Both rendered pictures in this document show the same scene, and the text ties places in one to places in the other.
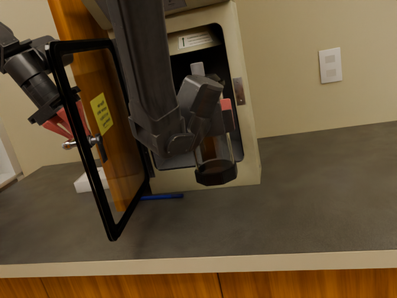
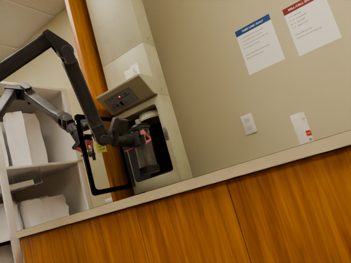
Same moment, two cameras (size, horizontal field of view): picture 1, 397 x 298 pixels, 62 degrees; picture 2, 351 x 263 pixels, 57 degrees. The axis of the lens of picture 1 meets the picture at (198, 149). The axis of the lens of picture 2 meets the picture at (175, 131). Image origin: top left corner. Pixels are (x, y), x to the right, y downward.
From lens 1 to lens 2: 1.03 m
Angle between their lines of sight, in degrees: 33
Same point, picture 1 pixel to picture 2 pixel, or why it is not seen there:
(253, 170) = (177, 175)
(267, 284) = (155, 213)
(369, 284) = (194, 205)
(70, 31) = not seen: hidden behind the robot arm
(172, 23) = (137, 107)
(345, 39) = (253, 108)
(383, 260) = (188, 184)
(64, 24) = not seen: hidden behind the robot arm
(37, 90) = (75, 135)
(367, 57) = (267, 115)
